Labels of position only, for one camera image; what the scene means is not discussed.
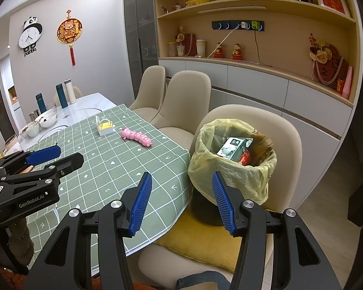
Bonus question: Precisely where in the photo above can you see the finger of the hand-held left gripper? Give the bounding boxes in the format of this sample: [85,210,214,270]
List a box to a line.
[0,145,62,176]
[1,152,84,196]

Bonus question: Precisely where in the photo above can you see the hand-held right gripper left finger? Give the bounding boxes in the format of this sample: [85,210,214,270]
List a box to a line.
[33,172,153,290]

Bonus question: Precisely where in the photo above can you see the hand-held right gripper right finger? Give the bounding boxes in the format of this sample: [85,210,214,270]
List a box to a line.
[212,171,342,290]

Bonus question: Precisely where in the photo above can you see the yellow plastic trash bag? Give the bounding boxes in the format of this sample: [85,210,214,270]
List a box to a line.
[188,118,278,206]

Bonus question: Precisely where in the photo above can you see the red paper cup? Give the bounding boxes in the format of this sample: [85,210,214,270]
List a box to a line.
[237,149,252,166]

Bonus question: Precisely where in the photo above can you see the green white milk carton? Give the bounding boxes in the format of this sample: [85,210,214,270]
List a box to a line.
[216,137,253,161]

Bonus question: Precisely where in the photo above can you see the person's left hand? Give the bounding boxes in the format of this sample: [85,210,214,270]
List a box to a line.
[8,216,36,265]

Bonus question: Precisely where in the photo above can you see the green checked tablecloth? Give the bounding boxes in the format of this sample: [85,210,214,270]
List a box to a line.
[24,104,191,259]

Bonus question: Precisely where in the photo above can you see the small white yellow box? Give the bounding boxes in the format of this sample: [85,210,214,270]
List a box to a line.
[94,115,115,136]

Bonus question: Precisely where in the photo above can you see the yellow seat cushion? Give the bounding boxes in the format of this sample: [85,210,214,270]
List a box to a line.
[159,207,274,274]

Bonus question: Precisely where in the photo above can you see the teal thermos bottle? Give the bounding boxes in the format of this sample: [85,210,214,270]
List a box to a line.
[35,93,48,115]

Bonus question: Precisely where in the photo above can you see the dark blue thermos bottle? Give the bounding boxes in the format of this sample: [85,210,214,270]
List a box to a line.
[55,83,69,109]

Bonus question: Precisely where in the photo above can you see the brown paper bag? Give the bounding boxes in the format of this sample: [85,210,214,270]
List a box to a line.
[246,131,274,167]

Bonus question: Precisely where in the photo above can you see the white thermos bottle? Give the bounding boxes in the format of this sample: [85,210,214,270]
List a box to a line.
[63,79,77,103]

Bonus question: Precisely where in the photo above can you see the pink pig toy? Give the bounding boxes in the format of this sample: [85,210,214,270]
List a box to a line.
[120,127,153,148]

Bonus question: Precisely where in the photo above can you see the person's orange fuzzy sweater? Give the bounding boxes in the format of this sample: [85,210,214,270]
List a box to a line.
[0,265,158,290]

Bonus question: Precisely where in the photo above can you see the grey tall cabinet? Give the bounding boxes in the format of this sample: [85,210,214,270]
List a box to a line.
[123,0,159,109]

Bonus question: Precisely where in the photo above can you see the red gift bag with flowers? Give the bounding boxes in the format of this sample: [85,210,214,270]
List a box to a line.
[177,26,198,57]

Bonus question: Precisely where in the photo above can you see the wooden shelf cabinet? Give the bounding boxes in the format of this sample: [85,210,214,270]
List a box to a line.
[153,0,362,212]

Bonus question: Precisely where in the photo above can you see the pink cone box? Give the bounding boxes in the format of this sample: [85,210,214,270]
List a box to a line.
[341,66,354,100]

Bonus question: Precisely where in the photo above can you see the brown heart flower decoration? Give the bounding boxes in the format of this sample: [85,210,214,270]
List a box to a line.
[309,33,350,91]

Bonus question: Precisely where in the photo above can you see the black power strip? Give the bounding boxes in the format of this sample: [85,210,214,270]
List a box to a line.
[211,20,265,32]

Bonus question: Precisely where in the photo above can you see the dark blue strap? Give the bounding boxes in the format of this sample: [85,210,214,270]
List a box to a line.
[175,270,231,290]

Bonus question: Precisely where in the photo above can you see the panda wall clock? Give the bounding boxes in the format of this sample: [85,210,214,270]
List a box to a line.
[18,16,43,58]

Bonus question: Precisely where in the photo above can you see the red round wall ornament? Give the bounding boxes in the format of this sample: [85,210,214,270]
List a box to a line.
[56,9,83,67]

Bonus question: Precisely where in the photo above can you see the black cable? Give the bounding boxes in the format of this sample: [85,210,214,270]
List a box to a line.
[254,30,272,65]

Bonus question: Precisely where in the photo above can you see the white cable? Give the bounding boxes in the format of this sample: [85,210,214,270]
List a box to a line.
[207,25,246,59]

